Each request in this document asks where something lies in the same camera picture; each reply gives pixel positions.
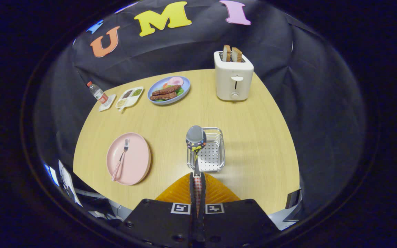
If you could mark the pink plate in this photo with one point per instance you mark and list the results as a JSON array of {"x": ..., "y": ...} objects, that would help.
[{"x": 136, "y": 162}]

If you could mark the green lettuce leaf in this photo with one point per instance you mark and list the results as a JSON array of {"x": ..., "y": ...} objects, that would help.
[{"x": 180, "y": 91}]

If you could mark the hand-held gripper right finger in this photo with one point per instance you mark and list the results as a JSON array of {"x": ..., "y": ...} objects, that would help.
[{"x": 203, "y": 193}]

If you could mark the white divided condiment dish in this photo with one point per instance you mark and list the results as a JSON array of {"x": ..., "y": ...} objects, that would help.
[{"x": 129, "y": 97}]

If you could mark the blue plate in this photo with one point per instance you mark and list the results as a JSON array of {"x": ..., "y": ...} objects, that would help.
[{"x": 184, "y": 86}]

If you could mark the brown meat strip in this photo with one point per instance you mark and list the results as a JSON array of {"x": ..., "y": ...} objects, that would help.
[
  {"x": 163, "y": 96},
  {"x": 166, "y": 90}
]

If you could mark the pink ham slice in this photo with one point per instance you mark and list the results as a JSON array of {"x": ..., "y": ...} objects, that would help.
[{"x": 175, "y": 81}]

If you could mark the toast slice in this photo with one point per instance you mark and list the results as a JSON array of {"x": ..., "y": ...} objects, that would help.
[
  {"x": 236, "y": 55},
  {"x": 226, "y": 53}
]

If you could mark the small white square dish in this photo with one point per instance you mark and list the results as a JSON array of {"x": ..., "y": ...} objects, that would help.
[{"x": 108, "y": 103}]

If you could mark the black table bracket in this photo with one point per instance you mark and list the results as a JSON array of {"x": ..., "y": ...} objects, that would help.
[{"x": 292, "y": 199}]

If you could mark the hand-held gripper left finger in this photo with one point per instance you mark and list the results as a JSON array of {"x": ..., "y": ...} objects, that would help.
[{"x": 192, "y": 193}]

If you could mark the white toaster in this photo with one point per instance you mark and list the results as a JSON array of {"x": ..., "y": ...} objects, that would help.
[{"x": 233, "y": 86}]

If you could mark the clear water bottle red label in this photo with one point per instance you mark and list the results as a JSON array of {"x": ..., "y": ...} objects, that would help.
[{"x": 97, "y": 92}]

